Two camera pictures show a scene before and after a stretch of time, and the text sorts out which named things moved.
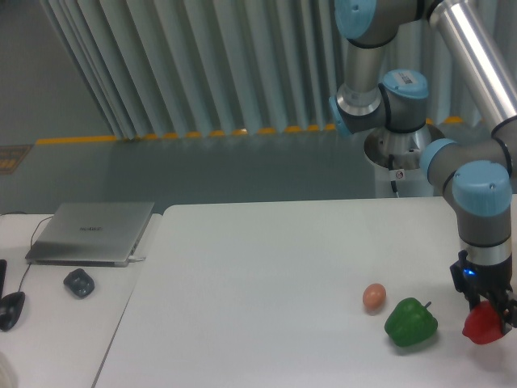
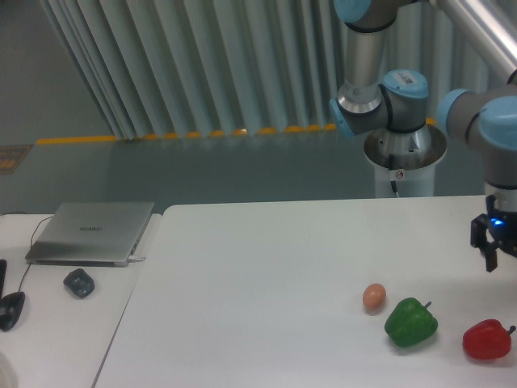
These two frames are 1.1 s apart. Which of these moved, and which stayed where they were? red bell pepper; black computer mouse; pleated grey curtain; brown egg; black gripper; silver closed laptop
Moved: black gripper; red bell pepper
Stayed: brown egg; black computer mouse; pleated grey curtain; silver closed laptop
